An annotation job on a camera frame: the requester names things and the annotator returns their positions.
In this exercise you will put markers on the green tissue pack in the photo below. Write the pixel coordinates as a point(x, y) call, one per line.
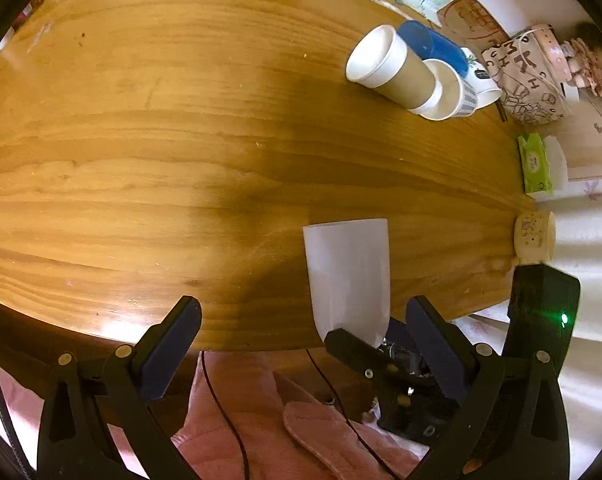
point(543, 163)

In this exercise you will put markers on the brown-haired rag doll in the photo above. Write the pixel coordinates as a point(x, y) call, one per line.
point(583, 54)

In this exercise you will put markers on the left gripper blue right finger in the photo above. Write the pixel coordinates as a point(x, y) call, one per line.
point(511, 422)

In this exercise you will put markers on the pink padded clothing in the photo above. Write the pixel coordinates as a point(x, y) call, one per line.
point(244, 420)

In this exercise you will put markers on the cream ceramic mug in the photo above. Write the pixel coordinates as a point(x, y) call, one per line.
point(535, 237)

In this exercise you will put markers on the blue cup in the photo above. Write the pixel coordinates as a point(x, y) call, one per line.
point(427, 43)

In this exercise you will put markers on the tan paper cup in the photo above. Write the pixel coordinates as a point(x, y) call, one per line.
point(383, 62)

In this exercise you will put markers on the pink radio box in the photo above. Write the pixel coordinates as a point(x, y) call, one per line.
point(553, 52)

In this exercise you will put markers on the white printed paper cup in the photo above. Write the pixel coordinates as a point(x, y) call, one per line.
point(487, 91)

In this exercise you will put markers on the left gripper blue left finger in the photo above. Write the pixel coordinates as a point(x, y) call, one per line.
point(74, 441)

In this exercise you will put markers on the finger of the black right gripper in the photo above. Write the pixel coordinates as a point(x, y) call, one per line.
point(411, 403)

